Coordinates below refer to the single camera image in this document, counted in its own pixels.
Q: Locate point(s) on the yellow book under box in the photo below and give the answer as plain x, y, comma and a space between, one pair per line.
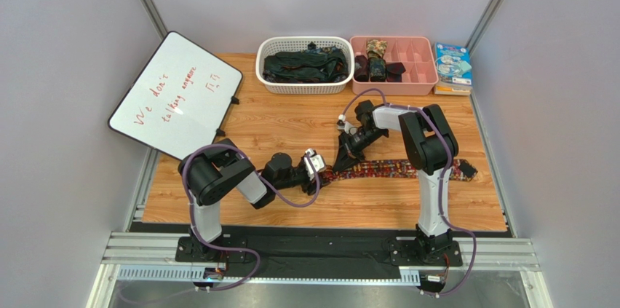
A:
442, 90

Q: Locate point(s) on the white perforated plastic basket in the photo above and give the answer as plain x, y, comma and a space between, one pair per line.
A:
277, 44

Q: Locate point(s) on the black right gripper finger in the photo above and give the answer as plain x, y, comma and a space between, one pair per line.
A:
342, 158
356, 158

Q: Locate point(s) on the aluminium frame rail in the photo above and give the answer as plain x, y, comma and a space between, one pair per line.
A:
136, 271

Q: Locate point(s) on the pink divided organiser tray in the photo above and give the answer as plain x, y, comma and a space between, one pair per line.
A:
413, 52

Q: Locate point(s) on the rolled dark maroon tie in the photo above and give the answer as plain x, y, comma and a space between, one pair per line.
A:
361, 68

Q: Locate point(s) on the rolled dark red tie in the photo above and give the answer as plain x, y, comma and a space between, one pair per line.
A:
394, 72

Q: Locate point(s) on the whiteboard with red writing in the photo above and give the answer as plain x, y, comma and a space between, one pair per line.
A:
179, 100

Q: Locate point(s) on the blue packaged box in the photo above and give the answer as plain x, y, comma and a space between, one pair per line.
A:
453, 65

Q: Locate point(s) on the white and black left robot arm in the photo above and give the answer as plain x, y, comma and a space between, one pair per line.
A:
212, 172

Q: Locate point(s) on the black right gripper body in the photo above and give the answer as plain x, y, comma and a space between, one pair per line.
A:
353, 144

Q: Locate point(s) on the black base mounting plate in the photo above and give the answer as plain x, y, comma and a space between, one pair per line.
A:
320, 253

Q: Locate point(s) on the multicoloured checked patterned tie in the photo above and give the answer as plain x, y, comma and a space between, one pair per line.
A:
401, 168

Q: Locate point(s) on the rolled dark green tie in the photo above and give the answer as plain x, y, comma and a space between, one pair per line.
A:
377, 70

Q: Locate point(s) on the rolled floral beige tie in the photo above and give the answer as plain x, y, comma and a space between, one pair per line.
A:
376, 48

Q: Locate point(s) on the dark green ties pile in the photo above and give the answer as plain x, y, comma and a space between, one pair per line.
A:
314, 65

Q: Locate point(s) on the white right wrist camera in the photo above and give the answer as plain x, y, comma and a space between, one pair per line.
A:
345, 126

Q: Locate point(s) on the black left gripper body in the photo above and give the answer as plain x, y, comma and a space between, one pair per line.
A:
316, 178

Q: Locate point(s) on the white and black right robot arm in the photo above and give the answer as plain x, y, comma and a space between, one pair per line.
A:
431, 148

